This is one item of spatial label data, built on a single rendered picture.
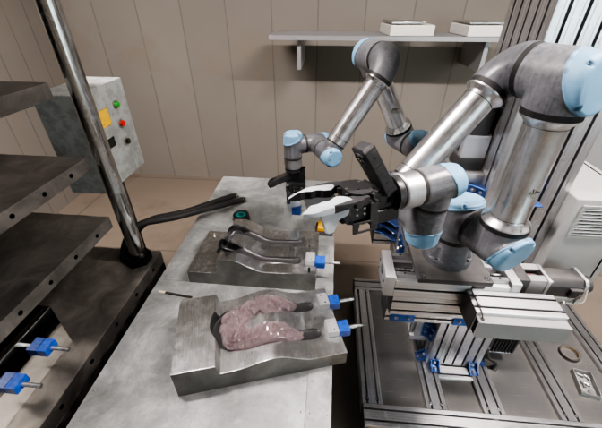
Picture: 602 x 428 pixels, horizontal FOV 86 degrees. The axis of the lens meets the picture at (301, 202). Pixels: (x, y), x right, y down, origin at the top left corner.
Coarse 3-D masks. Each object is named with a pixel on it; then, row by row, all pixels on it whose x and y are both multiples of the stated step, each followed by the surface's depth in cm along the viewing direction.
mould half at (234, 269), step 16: (240, 224) 139; (256, 224) 143; (208, 240) 142; (240, 240) 131; (256, 240) 135; (304, 240) 137; (208, 256) 133; (224, 256) 122; (240, 256) 124; (288, 256) 129; (304, 256) 129; (192, 272) 126; (208, 272) 126; (224, 272) 125; (240, 272) 124; (256, 272) 123; (272, 272) 122; (288, 272) 122; (304, 272) 121; (288, 288) 126; (304, 288) 125
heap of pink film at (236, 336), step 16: (256, 304) 106; (272, 304) 106; (288, 304) 109; (224, 320) 104; (240, 320) 103; (224, 336) 98; (240, 336) 98; (256, 336) 98; (272, 336) 96; (288, 336) 98
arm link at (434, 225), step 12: (408, 216) 72; (420, 216) 69; (432, 216) 67; (444, 216) 69; (408, 228) 73; (420, 228) 70; (432, 228) 69; (408, 240) 74; (420, 240) 71; (432, 240) 71
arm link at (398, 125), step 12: (360, 48) 122; (372, 48) 116; (360, 60) 122; (384, 96) 132; (396, 96) 134; (384, 108) 137; (396, 108) 136; (396, 120) 140; (408, 120) 144; (396, 132) 143; (408, 132) 143; (396, 144) 147
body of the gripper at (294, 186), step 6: (300, 168) 136; (294, 174) 139; (300, 174) 137; (288, 180) 140; (294, 180) 140; (300, 180) 139; (288, 186) 139; (294, 186) 139; (300, 186) 138; (294, 192) 141
